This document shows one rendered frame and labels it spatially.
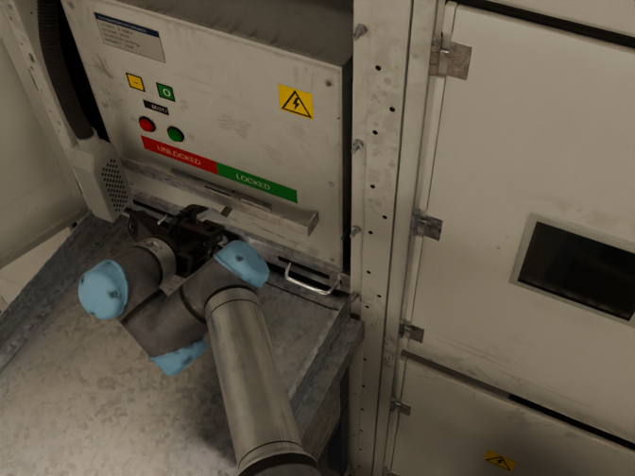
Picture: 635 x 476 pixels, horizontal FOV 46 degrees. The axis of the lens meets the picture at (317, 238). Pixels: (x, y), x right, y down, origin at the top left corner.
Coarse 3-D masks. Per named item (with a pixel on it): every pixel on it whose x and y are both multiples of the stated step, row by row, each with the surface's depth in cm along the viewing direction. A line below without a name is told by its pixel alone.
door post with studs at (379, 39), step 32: (384, 0) 83; (384, 32) 87; (384, 64) 90; (352, 96) 97; (384, 96) 94; (352, 128) 102; (384, 128) 99; (352, 160) 107; (384, 160) 103; (352, 192) 112; (384, 192) 108; (352, 224) 119; (384, 224) 114; (352, 256) 125; (384, 256) 121; (352, 288) 133; (384, 288) 128
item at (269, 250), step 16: (144, 192) 150; (144, 208) 152; (160, 208) 149; (176, 208) 147; (224, 224) 144; (240, 240) 144; (256, 240) 142; (272, 256) 143; (288, 256) 141; (304, 256) 139; (304, 272) 142; (320, 272) 140; (336, 272) 137
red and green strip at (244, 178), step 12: (144, 144) 137; (156, 144) 135; (168, 144) 133; (168, 156) 136; (180, 156) 134; (192, 156) 132; (204, 168) 133; (216, 168) 132; (228, 168) 130; (240, 180) 131; (252, 180) 129; (264, 180) 128; (276, 192) 129; (288, 192) 127
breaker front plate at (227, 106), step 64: (64, 0) 116; (128, 64) 121; (192, 64) 114; (256, 64) 107; (128, 128) 135; (192, 128) 126; (256, 128) 118; (320, 128) 111; (256, 192) 132; (320, 192) 123; (320, 256) 138
